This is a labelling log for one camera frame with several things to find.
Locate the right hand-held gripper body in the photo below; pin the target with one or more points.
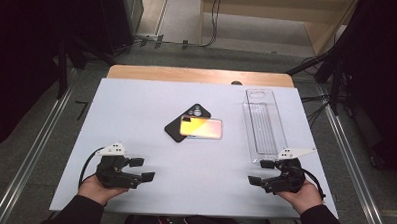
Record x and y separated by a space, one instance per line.
285 180

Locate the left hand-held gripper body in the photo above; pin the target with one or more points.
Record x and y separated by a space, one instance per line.
112 174

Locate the clear plastic tray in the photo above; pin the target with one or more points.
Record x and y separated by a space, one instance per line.
264 124

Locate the black phone case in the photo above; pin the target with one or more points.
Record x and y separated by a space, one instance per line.
173 129

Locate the smartphone with glowing screen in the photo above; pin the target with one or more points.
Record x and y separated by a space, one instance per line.
201 127

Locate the person's right hand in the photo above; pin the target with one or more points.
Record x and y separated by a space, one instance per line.
302 197

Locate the person's left hand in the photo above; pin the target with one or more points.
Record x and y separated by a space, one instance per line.
95 190

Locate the white board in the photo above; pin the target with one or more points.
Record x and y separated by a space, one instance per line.
137 100

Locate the wooden table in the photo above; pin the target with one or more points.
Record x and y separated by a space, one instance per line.
194 75

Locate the black metal stand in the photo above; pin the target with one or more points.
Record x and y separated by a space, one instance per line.
63 70
334 73

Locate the dark curtain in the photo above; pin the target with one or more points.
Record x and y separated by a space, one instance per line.
384 81
25 52

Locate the black cabinet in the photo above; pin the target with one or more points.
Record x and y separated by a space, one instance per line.
121 19

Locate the wooden shelf unit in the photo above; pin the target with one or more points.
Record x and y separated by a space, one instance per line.
273 8

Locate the metal floor rail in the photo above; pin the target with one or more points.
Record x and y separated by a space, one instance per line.
354 170
35 153

